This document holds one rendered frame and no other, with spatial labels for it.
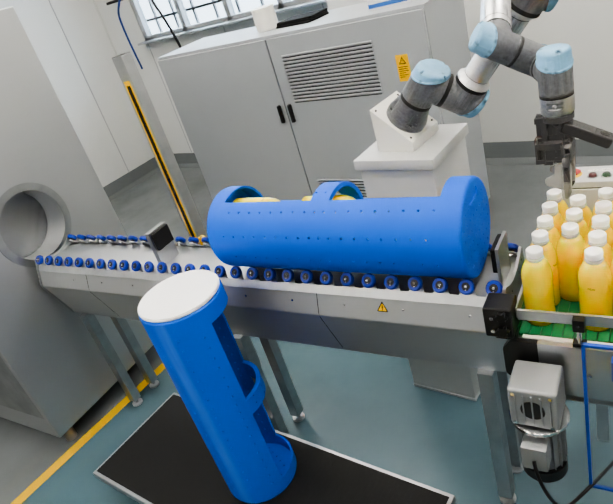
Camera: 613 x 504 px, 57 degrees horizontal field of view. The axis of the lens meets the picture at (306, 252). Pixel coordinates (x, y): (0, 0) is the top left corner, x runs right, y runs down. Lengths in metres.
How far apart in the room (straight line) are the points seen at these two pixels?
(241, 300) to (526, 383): 1.03
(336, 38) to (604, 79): 1.86
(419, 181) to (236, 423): 1.05
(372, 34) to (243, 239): 1.78
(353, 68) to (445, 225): 2.05
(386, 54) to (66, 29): 4.24
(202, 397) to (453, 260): 0.94
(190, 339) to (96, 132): 5.16
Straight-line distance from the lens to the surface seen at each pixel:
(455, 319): 1.66
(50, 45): 6.67
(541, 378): 1.48
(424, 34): 3.18
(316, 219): 1.67
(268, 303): 1.97
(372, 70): 3.37
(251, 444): 2.11
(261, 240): 1.79
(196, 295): 1.82
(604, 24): 4.26
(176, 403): 2.92
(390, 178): 2.08
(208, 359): 1.85
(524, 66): 1.51
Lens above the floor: 1.89
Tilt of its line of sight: 28 degrees down
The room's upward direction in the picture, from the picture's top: 18 degrees counter-clockwise
